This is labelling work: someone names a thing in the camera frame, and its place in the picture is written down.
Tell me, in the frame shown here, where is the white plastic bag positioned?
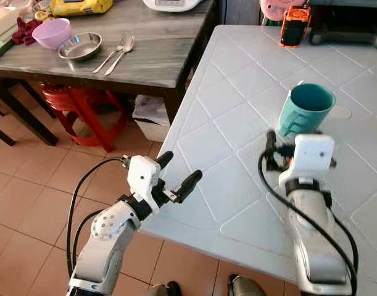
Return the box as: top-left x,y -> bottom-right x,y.
132,95 -> 172,143

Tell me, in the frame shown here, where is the pink plastic bowl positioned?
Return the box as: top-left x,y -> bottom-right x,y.
31,18 -> 73,51

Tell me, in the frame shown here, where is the teal plastic cup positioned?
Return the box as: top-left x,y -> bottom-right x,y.
278,83 -> 336,138

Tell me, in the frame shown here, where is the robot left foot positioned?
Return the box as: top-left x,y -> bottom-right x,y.
147,281 -> 183,296

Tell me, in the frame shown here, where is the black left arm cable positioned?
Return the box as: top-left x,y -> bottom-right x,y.
65,157 -> 128,278

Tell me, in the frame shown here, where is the stainless steel bowl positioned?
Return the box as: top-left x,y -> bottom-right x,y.
57,32 -> 104,62

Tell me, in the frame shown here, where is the steel fork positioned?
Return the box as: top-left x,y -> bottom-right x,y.
92,34 -> 128,74

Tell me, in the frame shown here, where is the red plastic stool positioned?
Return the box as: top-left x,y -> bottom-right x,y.
41,83 -> 131,154

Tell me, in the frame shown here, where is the dark wooden table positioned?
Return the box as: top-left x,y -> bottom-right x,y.
0,0 -> 222,147

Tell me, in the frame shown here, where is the dark red cloth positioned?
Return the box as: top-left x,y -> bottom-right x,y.
11,17 -> 42,46

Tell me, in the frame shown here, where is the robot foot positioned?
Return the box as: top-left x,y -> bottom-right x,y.
147,281 -> 183,296
228,274 -> 267,296

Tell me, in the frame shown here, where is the orange and black device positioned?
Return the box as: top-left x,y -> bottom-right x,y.
279,6 -> 313,49

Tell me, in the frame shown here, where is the green flat box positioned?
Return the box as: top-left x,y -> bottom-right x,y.
0,6 -> 20,60

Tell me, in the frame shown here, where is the black appliance base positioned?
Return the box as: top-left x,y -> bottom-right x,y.
308,5 -> 377,49

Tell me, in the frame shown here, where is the white kitchen appliance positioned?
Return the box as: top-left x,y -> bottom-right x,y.
141,0 -> 207,14

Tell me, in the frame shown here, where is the steel spoon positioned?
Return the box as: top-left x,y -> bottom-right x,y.
104,36 -> 135,76

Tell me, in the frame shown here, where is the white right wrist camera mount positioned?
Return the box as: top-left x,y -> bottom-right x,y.
287,133 -> 336,183

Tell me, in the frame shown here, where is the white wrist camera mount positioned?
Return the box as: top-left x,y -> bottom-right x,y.
287,133 -> 336,183
126,155 -> 162,208

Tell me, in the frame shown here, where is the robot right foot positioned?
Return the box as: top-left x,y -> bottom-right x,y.
228,274 -> 267,296

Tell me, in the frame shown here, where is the pink round container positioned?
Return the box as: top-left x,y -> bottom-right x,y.
260,0 -> 310,23

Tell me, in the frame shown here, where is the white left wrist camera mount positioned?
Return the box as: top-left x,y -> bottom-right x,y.
126,155 -> 162,208

